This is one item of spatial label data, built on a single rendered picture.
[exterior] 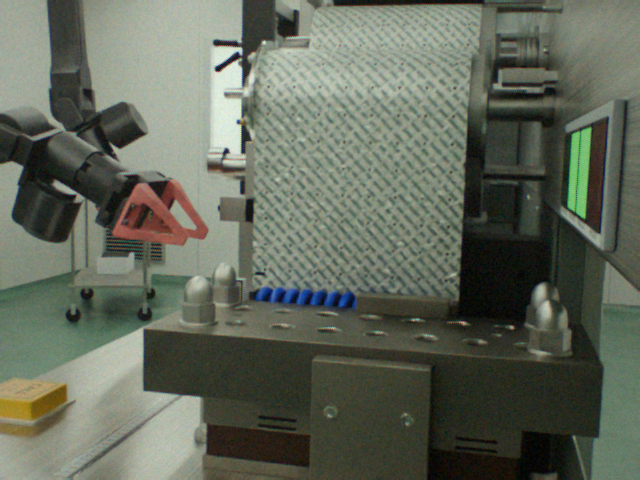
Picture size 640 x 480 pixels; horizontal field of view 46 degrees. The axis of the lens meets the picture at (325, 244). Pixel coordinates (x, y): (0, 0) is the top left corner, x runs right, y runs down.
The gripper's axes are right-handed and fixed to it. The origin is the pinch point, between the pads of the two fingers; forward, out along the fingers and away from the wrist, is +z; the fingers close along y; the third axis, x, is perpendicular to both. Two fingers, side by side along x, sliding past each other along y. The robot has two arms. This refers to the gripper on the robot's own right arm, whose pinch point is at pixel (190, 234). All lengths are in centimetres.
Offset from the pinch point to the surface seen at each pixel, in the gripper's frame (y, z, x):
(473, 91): -1.4, 20.3, 29.4
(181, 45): -555, -268, -35
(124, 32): -554, -322, -50
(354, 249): -0.2, 17.6, 8.4
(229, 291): 7.9, 9.2, -0.6
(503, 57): -29, 19, 36
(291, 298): 3.1, 14.6, 0.8
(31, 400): 13.3, -3.1, -20.7
